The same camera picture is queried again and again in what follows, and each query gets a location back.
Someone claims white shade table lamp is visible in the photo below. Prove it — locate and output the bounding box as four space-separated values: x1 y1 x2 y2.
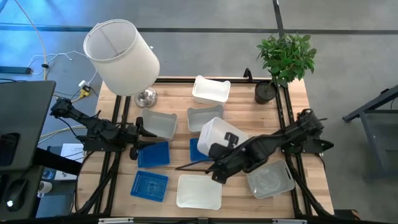
83 19 161 109

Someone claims black power strip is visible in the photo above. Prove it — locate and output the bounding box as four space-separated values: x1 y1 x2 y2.
0 65 32 75

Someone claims grey plastic basket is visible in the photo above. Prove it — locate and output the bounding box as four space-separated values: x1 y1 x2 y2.
139 107 178 142
245 159 296 200
187 104 225 135

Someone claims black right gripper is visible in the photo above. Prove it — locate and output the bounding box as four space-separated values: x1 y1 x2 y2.
206 131 247 185

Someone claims cream yellow cable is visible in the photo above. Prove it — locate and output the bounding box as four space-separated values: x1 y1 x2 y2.
14 0 48 81

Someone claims black computer mouse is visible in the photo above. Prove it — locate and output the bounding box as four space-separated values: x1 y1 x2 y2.
6 179 28 212

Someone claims thin white cable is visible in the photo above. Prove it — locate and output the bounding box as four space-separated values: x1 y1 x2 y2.
27 50 98 85

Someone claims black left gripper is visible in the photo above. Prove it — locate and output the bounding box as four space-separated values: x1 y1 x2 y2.
124 116 160 161

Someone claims black office desk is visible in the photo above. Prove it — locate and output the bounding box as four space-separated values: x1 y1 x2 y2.
0 80 57 175

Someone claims blue slotted plastic basket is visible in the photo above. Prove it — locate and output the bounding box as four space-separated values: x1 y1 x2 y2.
129 170 169 203
189 138 215 163
137 141 171 169

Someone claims white mug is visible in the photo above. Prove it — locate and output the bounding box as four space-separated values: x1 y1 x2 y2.
37 180 53 198

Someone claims white paper booklet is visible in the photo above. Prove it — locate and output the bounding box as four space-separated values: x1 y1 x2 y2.
54 142 85 181

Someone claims dark grey metal cart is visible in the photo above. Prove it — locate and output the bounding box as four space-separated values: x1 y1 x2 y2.
343 84 398 181

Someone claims silver metal bracket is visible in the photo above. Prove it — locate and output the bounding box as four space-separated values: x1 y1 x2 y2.
98 217 134 224
272 218 308 224

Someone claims green potted plant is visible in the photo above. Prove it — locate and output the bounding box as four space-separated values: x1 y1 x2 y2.
254 33 318 105

